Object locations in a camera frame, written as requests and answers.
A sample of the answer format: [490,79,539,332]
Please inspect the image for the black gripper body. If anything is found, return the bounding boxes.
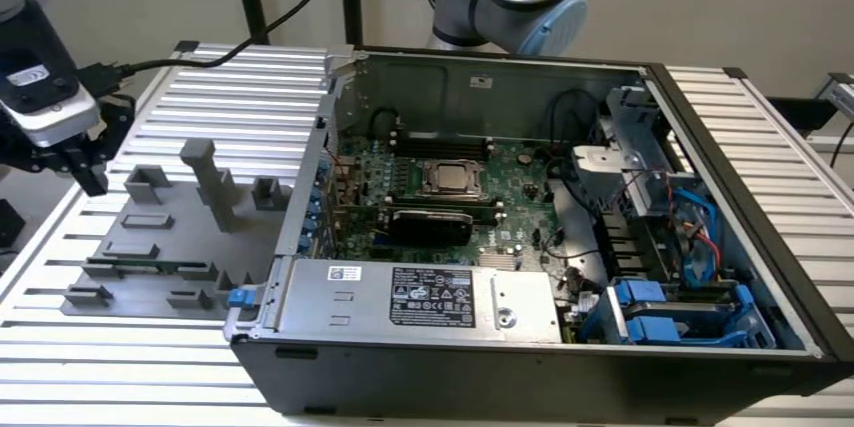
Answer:
[0,0,82,113]

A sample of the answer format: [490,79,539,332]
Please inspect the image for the green RAM stick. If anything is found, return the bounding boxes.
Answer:
[85,258,205,274]

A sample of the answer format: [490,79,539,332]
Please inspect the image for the black RAM slot bank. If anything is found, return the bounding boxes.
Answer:
[390,134,489,159]

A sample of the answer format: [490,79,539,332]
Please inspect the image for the black box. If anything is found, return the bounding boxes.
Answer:
[0,198,27,251]

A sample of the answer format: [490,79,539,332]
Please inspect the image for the grey parts rack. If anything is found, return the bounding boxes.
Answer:
[59,139,296,321]

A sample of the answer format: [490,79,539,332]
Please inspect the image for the blue case latch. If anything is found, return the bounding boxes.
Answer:
[225,286,258,309]

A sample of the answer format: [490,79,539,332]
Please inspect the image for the silver power supply unit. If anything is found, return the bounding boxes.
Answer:
[265,257,563,346]

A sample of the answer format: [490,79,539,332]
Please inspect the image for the CPU socket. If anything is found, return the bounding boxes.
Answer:
[408,156,498,201]

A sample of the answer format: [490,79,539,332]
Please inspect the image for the black graphics card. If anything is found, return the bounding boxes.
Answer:
[332,204,477,249]

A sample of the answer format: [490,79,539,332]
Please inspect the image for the silver CPU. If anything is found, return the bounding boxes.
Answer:
[425,161,482,194]

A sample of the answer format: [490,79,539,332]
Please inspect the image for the green motherboard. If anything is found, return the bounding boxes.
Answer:
[325,134,601,269]

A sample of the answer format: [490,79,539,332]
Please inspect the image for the black open PC case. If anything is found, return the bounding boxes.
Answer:
[225,44,854,416]

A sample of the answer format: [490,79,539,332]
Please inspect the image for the metal drive cage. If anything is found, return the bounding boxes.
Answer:
[569,85,699,219]

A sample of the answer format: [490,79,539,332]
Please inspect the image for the blue disk bay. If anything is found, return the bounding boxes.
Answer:
[577,276,779,350]

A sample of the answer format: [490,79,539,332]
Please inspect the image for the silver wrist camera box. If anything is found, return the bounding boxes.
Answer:
[0,89,109,149]

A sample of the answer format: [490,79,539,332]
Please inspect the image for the black camera cable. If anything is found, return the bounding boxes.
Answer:
[76,0,361,98]

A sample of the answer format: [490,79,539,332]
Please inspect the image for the blue wire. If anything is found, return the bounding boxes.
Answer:
[669,186,725,289]

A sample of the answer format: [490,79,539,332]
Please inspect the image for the red wire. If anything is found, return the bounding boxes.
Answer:
[692,230,727,274]

